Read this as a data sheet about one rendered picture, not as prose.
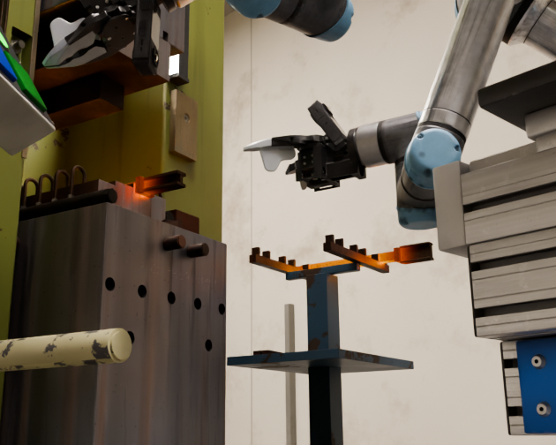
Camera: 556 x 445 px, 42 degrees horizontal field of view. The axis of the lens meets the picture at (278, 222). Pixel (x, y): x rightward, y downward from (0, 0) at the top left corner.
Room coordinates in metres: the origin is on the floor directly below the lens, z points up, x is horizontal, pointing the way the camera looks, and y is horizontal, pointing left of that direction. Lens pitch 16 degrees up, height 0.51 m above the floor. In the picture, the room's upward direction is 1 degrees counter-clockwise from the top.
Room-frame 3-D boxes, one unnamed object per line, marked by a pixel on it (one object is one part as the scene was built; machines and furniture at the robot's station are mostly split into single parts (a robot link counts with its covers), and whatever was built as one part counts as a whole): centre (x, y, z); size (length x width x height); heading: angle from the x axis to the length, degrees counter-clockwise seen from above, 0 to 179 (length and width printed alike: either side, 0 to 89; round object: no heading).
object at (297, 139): (1.21, -0.03, 1.00); 0.09 x 0.05 x 0.02; 95
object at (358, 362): (1.83, -0.11, 0.67); 0.40 x 0.30 x 0.02; 147
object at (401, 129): (1.13, -0.23, 0.97); 0.11 x 0.08 x 0.09; 59
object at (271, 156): (1.21, 0.01, 0.97); 0.09 x 0.03 x 0.06; 95
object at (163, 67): (1.53, 0.47, 1.32); 0.42 x 0.20 x 0.10; 59
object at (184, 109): (1.75, 0.24, 1.27); 0.09 x 0.02 x 0.17; 149
